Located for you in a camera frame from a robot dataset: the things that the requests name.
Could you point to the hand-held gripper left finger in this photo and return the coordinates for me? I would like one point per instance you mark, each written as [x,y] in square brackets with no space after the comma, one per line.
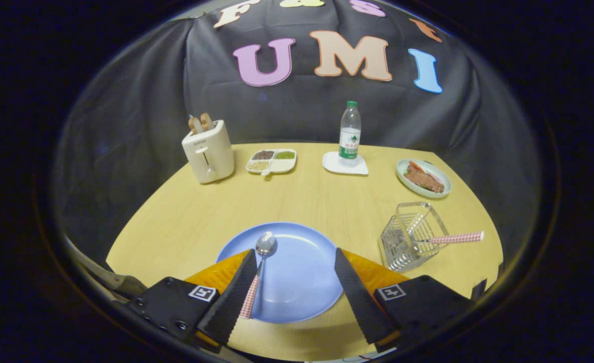
[234,297]

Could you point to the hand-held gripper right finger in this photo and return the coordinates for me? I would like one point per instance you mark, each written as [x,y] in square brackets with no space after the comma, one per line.
[357,297]

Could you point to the blue round plate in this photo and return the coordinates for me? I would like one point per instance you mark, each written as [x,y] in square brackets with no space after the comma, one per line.
[302,272]

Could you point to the cooked meat with garnish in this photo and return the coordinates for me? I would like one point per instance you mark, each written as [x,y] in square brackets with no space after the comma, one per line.
[422,179]

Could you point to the white square coaster tray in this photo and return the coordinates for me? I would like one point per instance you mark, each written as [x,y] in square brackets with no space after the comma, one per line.
[332,164]

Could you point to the white divided bean dish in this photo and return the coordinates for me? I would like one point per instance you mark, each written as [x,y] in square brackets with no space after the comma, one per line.
[271,161]

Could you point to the cream toaster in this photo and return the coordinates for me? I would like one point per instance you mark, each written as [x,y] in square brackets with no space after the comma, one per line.
[208,156]

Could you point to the pale green food plate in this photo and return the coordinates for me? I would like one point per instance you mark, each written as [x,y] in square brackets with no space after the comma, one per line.
[440,176]

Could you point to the clear plastic water bottle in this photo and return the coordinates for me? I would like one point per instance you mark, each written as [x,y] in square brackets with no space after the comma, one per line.
[350,141]

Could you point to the toast slice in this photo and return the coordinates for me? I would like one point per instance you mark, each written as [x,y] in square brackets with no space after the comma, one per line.
[207,121]
[195,125]

